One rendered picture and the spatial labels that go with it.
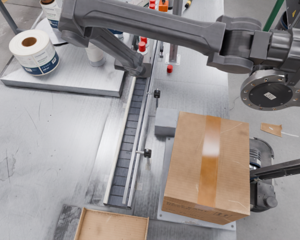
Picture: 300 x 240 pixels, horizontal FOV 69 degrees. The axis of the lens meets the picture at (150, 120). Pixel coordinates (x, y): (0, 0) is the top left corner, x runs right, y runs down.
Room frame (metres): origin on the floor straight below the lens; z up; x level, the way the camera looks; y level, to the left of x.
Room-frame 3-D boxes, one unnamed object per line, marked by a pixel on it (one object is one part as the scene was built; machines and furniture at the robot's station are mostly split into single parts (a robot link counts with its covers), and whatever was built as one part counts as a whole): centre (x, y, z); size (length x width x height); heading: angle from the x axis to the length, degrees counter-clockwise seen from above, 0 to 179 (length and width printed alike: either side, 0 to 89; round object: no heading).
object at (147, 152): (0.34, 0.04, 0.91); 0.07 x 0.03 x 0.16; 80
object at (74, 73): (1.17, 0.42, 0.86); 0.80 x 0.67 x 0.05; 170
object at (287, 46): (0.34, -0.28, 1.45); 0.09 x 0.08 x 0.12; 164
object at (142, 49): (0.83, 0.02, 0.98); 0.05 x 0.05 x 0.20
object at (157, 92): (0.63, -0.02, 0.91); 0.07 x 0.03 x 0.16; 80
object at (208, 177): (0.25, -0.19, 0.99); 0.30 x 0.24 x 0.27; 166
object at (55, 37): (1.24, 0.56, 0.89); 0.31 x 0.31 x 0.01
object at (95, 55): (0.94, 0.29, 1.03); 0.09 x 0.09 x 0.30
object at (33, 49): (0.94, 0.61, 0.95); 0.20 x 0.20 x 0.14
